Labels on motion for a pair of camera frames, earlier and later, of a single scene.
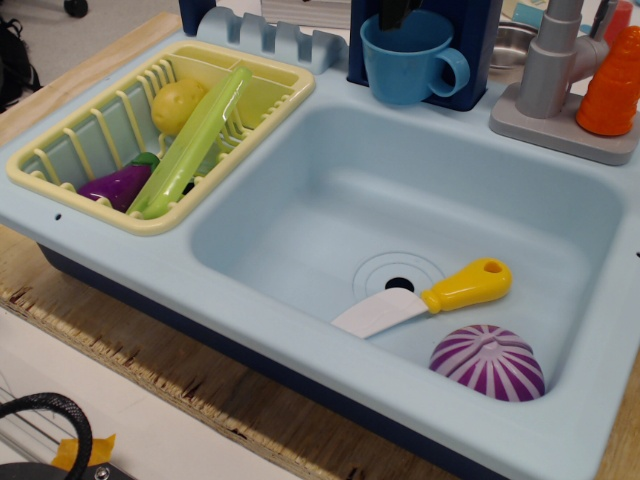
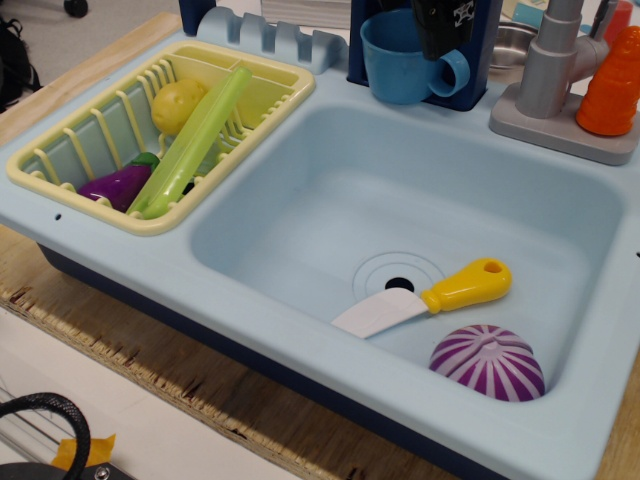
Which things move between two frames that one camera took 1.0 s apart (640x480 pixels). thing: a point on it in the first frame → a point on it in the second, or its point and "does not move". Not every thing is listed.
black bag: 17,75 does not move
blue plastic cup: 405,64 does not move
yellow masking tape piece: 101,452 does not move
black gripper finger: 391,13 → 391,5
